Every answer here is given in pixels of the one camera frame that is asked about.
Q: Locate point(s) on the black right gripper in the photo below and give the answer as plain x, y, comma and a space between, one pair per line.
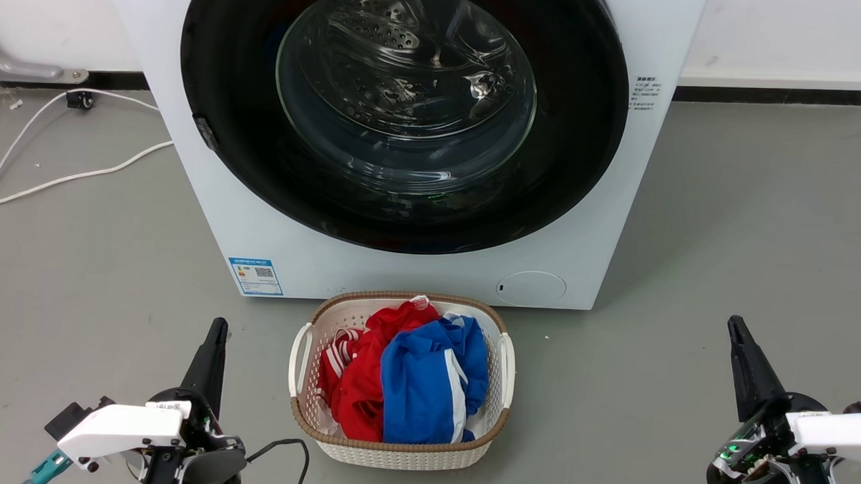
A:
756, 454

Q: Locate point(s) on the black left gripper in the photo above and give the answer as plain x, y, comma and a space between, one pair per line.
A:
193, 423

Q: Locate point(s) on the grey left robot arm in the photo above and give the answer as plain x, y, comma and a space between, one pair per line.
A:
207, 474

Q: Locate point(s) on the white front-load washing machine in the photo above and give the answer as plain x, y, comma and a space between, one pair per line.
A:
429, 278

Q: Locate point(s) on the black round washer door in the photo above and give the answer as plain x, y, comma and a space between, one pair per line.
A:
226, 56

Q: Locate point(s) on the blue energy label sticker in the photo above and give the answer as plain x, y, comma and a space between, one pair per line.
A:
256, 277

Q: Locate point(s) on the red garment with white stripes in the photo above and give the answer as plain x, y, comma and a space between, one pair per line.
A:
361, 383

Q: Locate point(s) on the blue garment with white stripe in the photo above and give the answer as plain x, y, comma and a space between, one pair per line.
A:
418, 392

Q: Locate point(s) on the white woven laundry basket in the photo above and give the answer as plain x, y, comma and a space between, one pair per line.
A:
401, 456

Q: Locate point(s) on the round white filter cover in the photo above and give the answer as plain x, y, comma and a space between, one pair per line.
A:
533, 288

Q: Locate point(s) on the black skirting strip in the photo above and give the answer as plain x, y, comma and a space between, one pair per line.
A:
772, 95
117, 80

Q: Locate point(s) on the small black caster wheel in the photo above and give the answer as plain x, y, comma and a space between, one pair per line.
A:
79, 100

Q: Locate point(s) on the small printed text sticker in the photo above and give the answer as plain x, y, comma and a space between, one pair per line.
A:
645, 93

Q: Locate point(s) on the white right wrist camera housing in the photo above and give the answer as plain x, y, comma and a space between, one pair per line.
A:
843, 434

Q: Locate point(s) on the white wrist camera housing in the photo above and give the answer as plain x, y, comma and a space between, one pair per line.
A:
843, 434
119, 430

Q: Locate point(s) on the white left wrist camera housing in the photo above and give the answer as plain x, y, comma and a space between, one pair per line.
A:
119, 430

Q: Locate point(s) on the grey metal floor bracket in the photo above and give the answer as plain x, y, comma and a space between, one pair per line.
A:
28, 69

